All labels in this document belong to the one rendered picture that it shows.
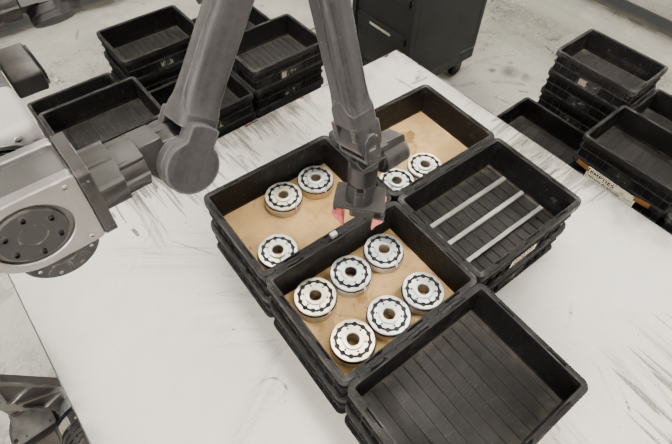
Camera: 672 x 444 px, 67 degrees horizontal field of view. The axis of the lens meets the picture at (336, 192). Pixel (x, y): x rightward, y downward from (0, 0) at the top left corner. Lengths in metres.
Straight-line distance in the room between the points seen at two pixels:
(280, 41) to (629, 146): 1.64
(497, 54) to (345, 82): 2.81
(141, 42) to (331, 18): 2.01
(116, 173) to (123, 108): 1.69
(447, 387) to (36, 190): 0.90
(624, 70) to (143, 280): 2.32
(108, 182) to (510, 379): 0.94
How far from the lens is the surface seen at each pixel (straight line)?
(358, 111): 0.87
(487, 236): 1.44
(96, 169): 0.68
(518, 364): 1.28
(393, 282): 1.30
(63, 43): 3.82
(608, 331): 1.57
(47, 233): 0.70
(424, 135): 1.65
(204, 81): 0.70
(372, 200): 1.01
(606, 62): 2.87
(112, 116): 2.34
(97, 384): 1.42
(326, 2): 0.78
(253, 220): 1.40
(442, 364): 1.23
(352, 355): 1.18
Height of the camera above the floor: 1.95
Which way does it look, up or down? 50 degrees down
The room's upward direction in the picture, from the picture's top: 3 degrees clockwise
